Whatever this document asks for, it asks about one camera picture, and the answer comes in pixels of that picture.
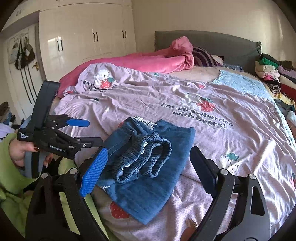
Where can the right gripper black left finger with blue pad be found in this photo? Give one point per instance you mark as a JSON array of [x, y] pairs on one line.
[[46, 219]]

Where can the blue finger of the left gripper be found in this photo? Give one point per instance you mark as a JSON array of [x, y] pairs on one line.
[[77, 122]]

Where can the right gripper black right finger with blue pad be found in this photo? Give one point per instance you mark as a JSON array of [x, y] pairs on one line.
[[250, 218]]

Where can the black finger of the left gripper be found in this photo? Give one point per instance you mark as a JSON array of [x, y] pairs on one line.
[[88, 142]]

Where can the blue denim pants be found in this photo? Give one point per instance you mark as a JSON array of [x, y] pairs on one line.
[[144, 165]]

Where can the left hand red nails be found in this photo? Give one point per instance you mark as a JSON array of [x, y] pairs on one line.
[[17, 150]]

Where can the hanging bags on door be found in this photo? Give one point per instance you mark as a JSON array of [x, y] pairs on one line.
[[21, 54]]

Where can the pink strawberry bear duvet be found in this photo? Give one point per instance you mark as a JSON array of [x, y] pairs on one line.
[[240, 132]]

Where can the cream wardrobe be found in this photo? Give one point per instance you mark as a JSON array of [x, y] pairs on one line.
[[74, 32]]

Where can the pink fleece blanket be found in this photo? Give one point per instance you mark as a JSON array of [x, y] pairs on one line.
[[177, 57]]

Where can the light blue blanket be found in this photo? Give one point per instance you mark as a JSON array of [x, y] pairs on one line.
[[242, 82]]

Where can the striped purple pillow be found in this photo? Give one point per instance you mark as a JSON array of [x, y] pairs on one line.
[[203, 58]]

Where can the pile of folded clothes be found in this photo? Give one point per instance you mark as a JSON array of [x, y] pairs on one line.
[[279, 78]]

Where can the grey upholstered headboard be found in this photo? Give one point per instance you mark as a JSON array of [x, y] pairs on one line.
[[235, 50]]

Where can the white door with handle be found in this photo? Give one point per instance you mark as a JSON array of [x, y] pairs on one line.
[[24, 85]]

